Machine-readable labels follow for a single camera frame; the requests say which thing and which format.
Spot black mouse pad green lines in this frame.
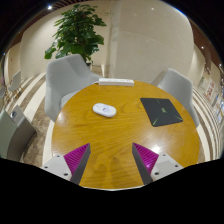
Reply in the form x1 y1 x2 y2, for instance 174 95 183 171
139 97 184 128

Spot green leafy potted plant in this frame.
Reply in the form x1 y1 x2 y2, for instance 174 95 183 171
44 3 108 67

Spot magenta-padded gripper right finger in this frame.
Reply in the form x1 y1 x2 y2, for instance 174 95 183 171
131 142 184 185

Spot white cartoon-print computer mouse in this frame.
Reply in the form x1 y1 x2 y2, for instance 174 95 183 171
92 102 118 118

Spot large grey upholstered armchair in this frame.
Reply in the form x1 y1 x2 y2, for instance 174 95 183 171
44 54 103 123

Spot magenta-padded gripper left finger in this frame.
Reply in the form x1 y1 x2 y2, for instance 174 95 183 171
42 142 92 185

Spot white power strip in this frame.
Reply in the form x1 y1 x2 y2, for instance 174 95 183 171
98 77 135 87

